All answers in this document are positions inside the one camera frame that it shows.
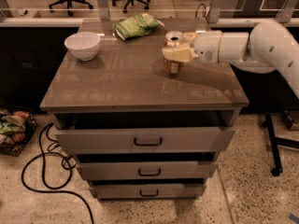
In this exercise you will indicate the black metal stand base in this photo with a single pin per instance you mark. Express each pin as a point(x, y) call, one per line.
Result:
point(275, 143)

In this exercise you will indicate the middle grey drawer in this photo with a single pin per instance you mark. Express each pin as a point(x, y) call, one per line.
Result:
point(146, 170)

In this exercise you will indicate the black basket of snacks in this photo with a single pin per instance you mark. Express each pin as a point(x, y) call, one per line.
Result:
point(17, 126)

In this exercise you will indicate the green chip bag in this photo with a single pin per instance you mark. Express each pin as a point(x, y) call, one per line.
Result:
point(136, 26)

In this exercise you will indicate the grey drawer cabinet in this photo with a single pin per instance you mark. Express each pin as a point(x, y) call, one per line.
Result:
point(126, 87)

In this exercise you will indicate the black cable loop background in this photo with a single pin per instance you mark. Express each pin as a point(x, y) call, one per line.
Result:
point(200, 11)

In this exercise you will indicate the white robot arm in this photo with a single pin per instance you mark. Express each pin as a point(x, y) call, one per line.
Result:
point(268, 47)

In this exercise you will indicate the white bowl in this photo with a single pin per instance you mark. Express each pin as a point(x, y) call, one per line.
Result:
point(83, 45)

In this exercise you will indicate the grey drawer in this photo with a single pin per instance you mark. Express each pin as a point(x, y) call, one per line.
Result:
point(146, 170)
point(147, 191)
point(154, 140)

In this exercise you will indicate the top grey drawer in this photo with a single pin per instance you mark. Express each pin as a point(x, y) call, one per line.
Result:
point(154, 140)

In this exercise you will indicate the bottom grey drawer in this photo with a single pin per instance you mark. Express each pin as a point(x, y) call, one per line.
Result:
point(147, 191)

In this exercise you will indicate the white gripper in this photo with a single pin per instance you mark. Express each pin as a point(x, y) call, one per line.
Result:
point(206, 47)

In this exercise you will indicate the orange soda can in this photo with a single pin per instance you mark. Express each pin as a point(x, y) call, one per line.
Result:
point(172, 40)

